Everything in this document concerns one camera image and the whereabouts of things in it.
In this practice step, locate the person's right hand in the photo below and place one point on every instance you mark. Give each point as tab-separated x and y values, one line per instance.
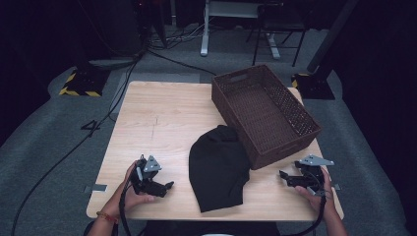
327	200

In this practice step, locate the black chair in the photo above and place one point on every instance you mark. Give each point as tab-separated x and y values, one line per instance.
278	24

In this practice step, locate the grey tape piece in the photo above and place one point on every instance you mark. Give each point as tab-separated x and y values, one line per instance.
336	187

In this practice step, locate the brown wicker basket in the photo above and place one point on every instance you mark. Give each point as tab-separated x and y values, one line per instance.
262	114

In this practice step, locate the black cloth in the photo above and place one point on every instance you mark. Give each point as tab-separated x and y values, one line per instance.
218	170

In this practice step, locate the grey stand pole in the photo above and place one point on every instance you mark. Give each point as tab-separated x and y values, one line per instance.
331	36

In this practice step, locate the white desk frame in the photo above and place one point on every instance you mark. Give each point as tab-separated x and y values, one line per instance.
205	36

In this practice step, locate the striped black stand base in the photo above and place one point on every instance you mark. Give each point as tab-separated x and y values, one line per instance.
313	87
86	82

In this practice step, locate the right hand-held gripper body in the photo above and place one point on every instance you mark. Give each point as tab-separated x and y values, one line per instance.
309	180

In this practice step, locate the person's left hand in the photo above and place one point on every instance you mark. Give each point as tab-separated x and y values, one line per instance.
123	200

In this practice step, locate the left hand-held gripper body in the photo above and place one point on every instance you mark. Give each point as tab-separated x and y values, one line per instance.
147	185

